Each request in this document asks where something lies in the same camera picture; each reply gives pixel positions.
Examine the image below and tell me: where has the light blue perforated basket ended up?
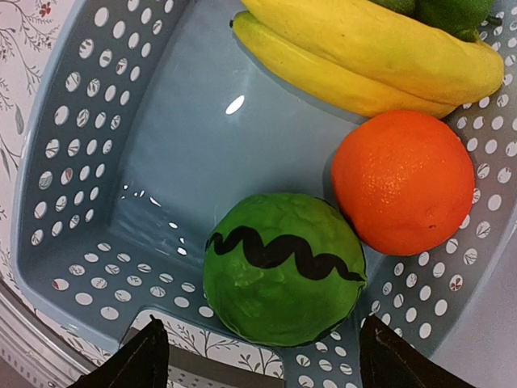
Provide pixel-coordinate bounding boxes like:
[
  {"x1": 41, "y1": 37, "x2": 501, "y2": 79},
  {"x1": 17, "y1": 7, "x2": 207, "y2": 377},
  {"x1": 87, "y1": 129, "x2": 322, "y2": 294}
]
[{"x1": 11, "y1": 1, "x2": 516, "y2": 387}]

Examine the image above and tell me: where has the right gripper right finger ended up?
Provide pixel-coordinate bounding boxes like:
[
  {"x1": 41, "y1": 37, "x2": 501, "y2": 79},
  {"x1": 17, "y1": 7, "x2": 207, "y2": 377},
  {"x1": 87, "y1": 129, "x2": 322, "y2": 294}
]
[{"x1": 359, "y1": 315, "x2": 440, "y2": 387}]

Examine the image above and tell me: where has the orange toy orange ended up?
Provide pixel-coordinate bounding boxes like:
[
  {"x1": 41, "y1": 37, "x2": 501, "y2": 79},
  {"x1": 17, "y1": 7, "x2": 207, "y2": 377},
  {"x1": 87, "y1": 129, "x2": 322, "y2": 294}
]
[{"x1": 330, "y1": 111, "x2": 475, "y2": 256}]

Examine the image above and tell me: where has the front aluminium rail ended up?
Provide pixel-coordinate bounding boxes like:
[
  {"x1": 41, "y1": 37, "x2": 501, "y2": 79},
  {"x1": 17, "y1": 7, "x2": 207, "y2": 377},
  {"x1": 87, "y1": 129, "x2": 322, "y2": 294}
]
[{"x1": 1, "y1": 283, "x2": 285, "y2": 387}]

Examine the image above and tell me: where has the green toy watermelon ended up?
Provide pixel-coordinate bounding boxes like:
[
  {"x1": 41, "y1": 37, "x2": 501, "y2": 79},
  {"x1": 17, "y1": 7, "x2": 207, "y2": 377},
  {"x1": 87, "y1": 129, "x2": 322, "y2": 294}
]
[{"x1": 203, "y1": 193, "x2": 368, "y2": 348}]

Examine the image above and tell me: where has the yellow toy banana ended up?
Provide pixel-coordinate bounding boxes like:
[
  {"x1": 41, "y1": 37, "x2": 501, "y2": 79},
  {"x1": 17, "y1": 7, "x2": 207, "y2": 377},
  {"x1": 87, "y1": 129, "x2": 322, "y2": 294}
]
[{"x1": 231, "y1": 1, "x2": 504, "y2": 118}]

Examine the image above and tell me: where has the floral patterned table mat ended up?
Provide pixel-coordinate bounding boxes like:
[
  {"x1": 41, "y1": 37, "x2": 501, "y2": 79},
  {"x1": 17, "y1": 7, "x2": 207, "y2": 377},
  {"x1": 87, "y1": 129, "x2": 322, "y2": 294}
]
[{"x1": 0, "y1": 0, "x2": 65, "y2": 292}]

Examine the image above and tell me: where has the green toy pepper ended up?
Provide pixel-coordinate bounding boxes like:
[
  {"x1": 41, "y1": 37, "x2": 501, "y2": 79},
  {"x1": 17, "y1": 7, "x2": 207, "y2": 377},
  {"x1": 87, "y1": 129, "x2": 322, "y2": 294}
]
[{"x1": 374, "y1": 0, "x2": 494, "y2": 43}]

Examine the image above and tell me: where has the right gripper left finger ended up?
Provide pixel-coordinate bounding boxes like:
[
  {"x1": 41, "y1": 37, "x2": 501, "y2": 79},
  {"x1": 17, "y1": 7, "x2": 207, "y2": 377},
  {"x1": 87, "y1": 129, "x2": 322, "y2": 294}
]
[{"x1": 74, "y1": 317, "x2": 170, "y2": 388}]

